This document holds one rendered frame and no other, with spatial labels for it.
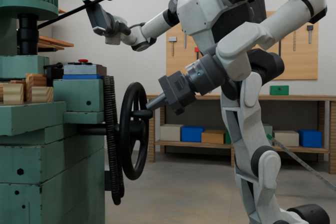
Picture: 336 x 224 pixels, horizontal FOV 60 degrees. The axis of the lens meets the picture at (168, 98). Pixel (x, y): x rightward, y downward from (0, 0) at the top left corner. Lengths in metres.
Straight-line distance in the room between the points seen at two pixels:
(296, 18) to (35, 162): 0.71
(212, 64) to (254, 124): 0.60
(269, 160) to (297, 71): 2.93
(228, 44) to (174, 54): 3.50
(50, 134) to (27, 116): 0.11
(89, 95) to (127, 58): 3.65
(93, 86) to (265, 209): 0.93
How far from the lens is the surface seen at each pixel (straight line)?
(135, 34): 1.50
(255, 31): 0.73
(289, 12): 0.79
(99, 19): 1.12
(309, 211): 1.63
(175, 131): 3.77
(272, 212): 1.44
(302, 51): 4.17
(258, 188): 1.32
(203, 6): 1.11
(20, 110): 0.67
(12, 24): 1.11
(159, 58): 4.28
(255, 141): 1.29
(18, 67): 0.99
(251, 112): 1.22
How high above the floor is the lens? 0.94
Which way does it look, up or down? 2 degrees down
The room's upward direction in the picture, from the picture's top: straight up
